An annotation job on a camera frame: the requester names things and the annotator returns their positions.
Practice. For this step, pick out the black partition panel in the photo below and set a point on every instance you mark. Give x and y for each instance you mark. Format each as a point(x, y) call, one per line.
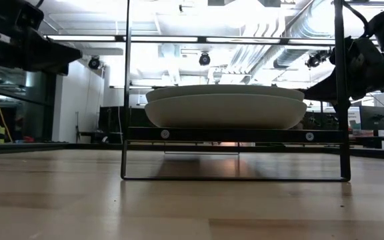
point(112, 120)

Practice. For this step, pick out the small red object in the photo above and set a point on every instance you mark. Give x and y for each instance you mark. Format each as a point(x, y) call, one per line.
point(28, 139)

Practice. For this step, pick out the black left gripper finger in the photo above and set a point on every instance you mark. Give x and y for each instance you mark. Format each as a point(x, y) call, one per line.
point(55, 55)

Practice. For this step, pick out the black metal shelf rack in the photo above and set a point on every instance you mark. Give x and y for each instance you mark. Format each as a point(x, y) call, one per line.
point(235, 136)

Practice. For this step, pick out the large deep white plate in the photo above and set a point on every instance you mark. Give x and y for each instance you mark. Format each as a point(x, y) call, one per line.
point(225, 90)

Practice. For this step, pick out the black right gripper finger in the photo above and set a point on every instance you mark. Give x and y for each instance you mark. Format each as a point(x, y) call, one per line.
point(322, 90)

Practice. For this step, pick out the wide white plate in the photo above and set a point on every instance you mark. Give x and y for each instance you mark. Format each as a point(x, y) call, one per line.
point(225, 113)

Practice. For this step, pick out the overhead light strip rail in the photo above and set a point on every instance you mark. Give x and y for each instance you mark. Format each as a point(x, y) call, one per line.
point(162, 39)

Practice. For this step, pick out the thin black tripod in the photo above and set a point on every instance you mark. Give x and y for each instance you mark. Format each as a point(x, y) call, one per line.
point(77, 126)

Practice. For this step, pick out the black computer monitor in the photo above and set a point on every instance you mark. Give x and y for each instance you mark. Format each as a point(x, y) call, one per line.
point(373, 117)

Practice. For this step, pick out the black ceiling spotlight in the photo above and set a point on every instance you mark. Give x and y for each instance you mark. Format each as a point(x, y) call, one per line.
point(318, 58)

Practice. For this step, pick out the round black ceiling camera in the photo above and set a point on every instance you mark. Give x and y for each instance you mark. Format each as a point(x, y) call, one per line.
point(204, 59)
point(94, 62)

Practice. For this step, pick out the white sign board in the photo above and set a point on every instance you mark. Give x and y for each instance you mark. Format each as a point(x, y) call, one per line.
point(354, 116)

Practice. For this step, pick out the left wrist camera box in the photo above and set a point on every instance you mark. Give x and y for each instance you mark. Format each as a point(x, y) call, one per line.
point(25, 16)

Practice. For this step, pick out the yellow-green small object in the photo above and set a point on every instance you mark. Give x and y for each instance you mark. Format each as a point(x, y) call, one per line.
point(0, 131)

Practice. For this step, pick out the dark glass cabinet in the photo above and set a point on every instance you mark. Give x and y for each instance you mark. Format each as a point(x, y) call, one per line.
point(28, 110)

